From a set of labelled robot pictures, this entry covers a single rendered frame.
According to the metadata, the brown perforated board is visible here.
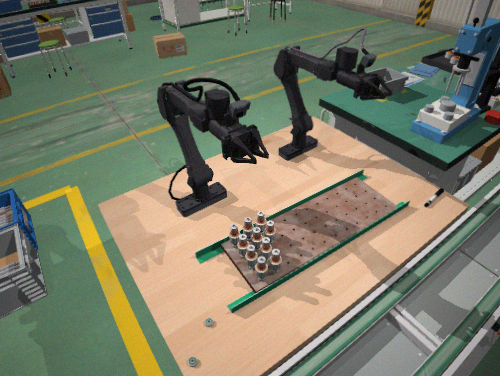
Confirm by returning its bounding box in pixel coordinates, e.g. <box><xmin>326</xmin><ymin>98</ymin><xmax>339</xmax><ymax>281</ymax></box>
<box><xmin>221</xmin><ymin>177</ymin><xmax>398</xmax><ymax>293</ymax></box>

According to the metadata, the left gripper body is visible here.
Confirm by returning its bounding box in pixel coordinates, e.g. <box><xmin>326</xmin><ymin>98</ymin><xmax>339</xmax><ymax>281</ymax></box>
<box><xmin>346</xmin><ymin>56</ymin><xmax>378</xmax><ymax>99</ymax></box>

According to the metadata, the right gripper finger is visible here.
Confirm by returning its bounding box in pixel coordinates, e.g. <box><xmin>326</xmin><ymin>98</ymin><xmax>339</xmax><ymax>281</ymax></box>
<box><xmin>251</xmin><ymin>129</ymin><xmax>269</xmax><ymax>159</ymax></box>
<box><xmin>231</xmin><ymin>137</ymin><xmax>257</xmax><ymax>164</ymax></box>

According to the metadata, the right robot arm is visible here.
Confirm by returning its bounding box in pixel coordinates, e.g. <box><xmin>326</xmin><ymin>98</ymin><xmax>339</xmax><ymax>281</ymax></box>
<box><xmin>158</xmin><ymin>85</ymin><xmax>251</xmax><ymax>213</ymax></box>

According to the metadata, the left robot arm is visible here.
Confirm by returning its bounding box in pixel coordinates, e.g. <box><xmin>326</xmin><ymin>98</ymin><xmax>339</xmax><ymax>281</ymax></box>
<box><xmin>274</xmin><ymin>45</ymin><xmax>359</xmax><ymax>157</ymax></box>

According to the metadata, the yellow floor marking line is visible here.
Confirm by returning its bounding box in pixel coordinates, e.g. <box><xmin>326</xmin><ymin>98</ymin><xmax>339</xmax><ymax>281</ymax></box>
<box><xmin>23</xmin><ymin>185</ymin><xmax>71</xmax><ymax>209</ymax></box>
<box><xmin>65</xmin><ymin>186</ymin><xmax>163</xmax><ymax>376</ymax></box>

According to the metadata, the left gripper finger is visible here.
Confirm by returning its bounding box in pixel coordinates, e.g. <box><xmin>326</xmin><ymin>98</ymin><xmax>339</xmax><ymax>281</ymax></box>
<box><xmin>372</xmin><ymin>76</ymin><xmax>392</xmax><ymax>96</ymax></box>
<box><xmin>361</xmin><ymin>80</ymin><xmax>386</xmax><ymax>100</ymax></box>

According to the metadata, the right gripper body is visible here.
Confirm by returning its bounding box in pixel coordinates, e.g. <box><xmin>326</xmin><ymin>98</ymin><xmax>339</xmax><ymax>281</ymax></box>
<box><xmin>218</xmin><ymin>104</ymin><xmax>257</xmax><ymax>161</ymax></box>

